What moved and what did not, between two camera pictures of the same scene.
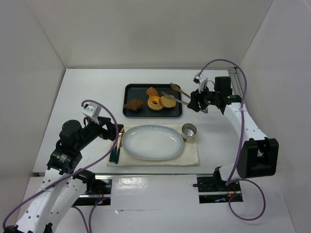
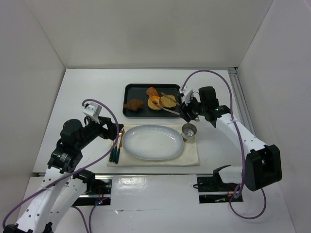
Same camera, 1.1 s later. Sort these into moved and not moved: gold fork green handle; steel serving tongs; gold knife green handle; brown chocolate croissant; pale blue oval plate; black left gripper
Moved: steel serving tongs
Not moved: black left gripper; brown chocolate croissant; gold knife green handle; gold fork green handle; pale blue oval plate
